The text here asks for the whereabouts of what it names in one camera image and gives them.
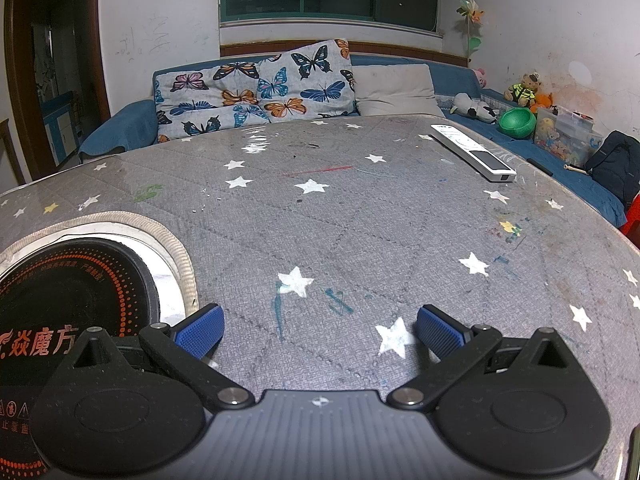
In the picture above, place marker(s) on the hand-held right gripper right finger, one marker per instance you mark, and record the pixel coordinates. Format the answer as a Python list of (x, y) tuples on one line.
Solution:
[(440, 330)]

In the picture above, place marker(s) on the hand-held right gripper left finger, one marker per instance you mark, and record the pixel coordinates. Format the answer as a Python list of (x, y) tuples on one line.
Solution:
[(200, 330)]

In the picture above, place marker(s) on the round black induction cooktop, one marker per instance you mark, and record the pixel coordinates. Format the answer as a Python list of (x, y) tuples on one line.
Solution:
[(75, 285)]

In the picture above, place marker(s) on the grey star-print table cover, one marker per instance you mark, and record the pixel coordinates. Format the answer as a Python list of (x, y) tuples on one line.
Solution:
[(350, 220)]

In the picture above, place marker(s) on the white remote control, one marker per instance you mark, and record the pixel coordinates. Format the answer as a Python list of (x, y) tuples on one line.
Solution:
[(470, 150)]

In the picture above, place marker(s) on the green bowl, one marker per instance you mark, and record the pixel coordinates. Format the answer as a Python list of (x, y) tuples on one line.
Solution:
[(516, 124)]

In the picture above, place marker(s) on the red stool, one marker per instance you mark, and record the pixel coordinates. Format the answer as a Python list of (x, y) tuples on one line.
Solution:
[(632, 222)]

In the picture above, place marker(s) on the blue sofa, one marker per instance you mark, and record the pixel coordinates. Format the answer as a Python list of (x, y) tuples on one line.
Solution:
[(115, 125)]

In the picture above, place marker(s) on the white black plush toy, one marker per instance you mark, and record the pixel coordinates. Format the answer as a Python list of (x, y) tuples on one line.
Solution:
[(472, 107)]

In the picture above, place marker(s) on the clear plastic toy box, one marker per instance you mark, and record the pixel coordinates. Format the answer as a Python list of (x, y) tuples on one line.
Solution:
[(565, 137)]

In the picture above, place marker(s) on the black backpack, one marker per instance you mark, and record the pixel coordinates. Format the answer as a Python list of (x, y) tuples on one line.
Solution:
[(617, 170)]

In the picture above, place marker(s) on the beige pillow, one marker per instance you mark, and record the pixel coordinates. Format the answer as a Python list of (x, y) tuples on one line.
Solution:
[(395, 90)]

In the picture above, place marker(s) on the butterfly print pillow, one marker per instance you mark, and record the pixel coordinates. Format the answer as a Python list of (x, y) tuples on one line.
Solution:
[(250, 90)]

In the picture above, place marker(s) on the blue white cabinet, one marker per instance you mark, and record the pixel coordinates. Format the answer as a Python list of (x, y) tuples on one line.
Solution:
[(60, 125)]

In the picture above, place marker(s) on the orange plush toy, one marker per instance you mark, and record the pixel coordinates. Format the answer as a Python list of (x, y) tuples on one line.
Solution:
[(544, 102)]

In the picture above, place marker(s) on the brown teddy bear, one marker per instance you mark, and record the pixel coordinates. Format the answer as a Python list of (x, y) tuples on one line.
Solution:
[(522, 90)]

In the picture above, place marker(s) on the pink plush toy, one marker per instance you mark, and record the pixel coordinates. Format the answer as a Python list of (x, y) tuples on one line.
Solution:
[(479, 77)]

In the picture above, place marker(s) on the wooden chair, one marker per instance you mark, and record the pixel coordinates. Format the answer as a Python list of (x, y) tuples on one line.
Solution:
[(10, 152)]

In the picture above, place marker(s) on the paper flower decoration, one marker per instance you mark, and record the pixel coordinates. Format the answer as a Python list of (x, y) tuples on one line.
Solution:
[(471, 12)]

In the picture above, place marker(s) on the wooden door frame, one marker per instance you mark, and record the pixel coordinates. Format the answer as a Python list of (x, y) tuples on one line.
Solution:
[(97, 60)]

